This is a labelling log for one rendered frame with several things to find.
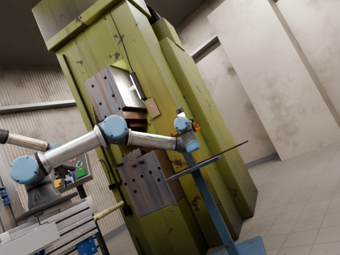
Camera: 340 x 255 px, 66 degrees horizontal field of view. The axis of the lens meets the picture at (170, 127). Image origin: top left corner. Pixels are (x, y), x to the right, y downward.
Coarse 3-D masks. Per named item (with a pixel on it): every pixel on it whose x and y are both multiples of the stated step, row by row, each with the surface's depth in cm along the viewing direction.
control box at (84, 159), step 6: (78, 156) 235; (84, 156) 233; (66, 162) 233; (72, 162) 232; (84, 162) 229; (78, 168) 227; (90, 168) 230; (90, 174) 222; (54, 180) 224; (78, 180) 220; (84, 180) 223; (90, 180) 226; (60, 186) 219; (72, 186) 223; (60, 192) 222
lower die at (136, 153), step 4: (140, 148) 223; (132, 152) 223; (136, 152) 222; (140, 152) 220; (128, 156) 225; (132, 156) 223; (136, 156) 222; (124, 160) 226; (128, 160) 225; (132, 160) 223
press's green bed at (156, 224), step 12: (180, 204) 207; (144, 216) 213; (156, 216) 209; (168, 216) 206; (180, 216) 202; (192, 216) 217; (144, 228) 214; (156, 228) 210; (168, 228) 206; (180, 228) 202; (192, 228) 206; (156, 240) 210; (168, 240) 206; (180, 240) 203; (192, 240) 199; (204, 240) 216; (156, 252) 210; (168, 252) 206; (180, 252) 203; (192, 252) 199; (204, 252) 206
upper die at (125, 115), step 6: (114, 114) 229; (120, 114) 226; (126, 114) 229; (132, 114) 239; (138, 114) 250; (144, 114) 262; (126, 120) 232; (132, 120) 242; (138, 120) 252; (144, 120) 264
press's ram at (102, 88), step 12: (108, 72) 230; (120, 72) 246; (84, 84) 240; (96, 84) 235; (108, 84) 230; (120, 84) 234; (132, 84) 257; (96, 96) 235; (108, 96) 231; (120, 96) 226; (132, 96) 244; (96, 108) 235; (108, 108) 231; (120, 108) 226; (132, 108) 239; (144, 108) 258
